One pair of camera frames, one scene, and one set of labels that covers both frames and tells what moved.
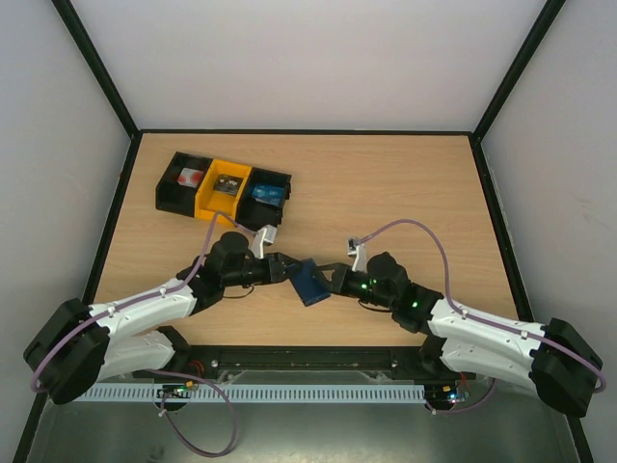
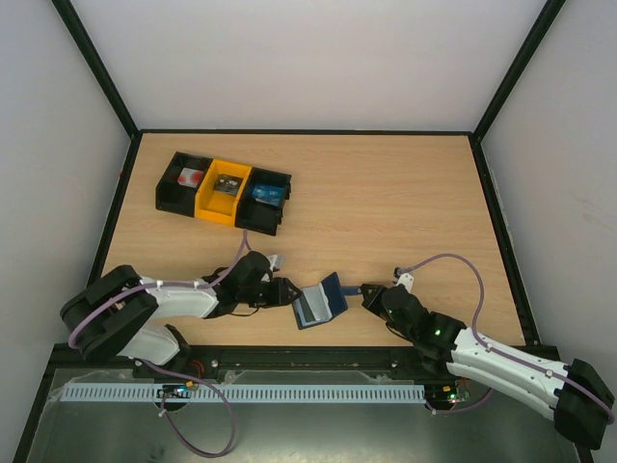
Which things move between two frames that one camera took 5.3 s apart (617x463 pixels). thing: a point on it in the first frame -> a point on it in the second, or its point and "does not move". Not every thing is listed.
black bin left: (174, 196) does not move
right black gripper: (338, 278) -> (377, 297)
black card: (228, 184) does not move
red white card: (189, 177) does not move
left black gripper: (282, 260) -> (281, 295)
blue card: (268, 194) does not move
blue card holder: (305, 279) -> (323, 302)
